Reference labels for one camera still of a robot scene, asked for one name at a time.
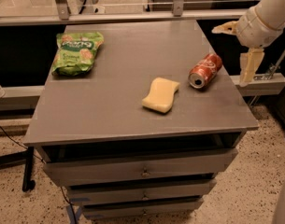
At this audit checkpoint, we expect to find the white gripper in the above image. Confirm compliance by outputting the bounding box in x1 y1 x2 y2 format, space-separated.
212 7 282 84

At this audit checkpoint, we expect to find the red coke can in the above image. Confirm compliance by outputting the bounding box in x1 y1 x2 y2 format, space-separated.
188 53 222 90

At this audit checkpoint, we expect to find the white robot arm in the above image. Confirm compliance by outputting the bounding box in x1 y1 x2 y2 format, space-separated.
212 0 285 87

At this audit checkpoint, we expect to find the yellow sponge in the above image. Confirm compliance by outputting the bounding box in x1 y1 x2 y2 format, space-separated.
142 77 180 113

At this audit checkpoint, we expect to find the middle grey drawer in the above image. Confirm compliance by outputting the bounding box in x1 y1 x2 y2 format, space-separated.
67 179 216 205

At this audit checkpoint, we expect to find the grey drawer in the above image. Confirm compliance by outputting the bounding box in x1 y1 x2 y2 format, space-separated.
82 197 203 219
67 179 216 205
44 148 238 187

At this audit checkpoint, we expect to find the green chip bag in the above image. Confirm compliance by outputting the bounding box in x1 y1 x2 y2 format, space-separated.
51 32 104 77

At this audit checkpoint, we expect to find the bottom grey drawer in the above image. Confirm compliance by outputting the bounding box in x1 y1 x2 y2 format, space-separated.
82 197 203 219

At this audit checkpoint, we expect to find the grey metal railing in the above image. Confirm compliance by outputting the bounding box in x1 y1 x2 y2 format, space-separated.
0 0 261 26

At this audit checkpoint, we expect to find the top grey drawer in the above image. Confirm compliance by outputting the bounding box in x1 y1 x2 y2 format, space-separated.
44 148 238 187

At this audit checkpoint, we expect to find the black stand leg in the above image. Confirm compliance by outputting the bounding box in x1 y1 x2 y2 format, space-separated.
0 147 36 192

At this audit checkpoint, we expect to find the black cable on floor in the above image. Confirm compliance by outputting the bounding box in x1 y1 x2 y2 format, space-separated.
0 118 78 224

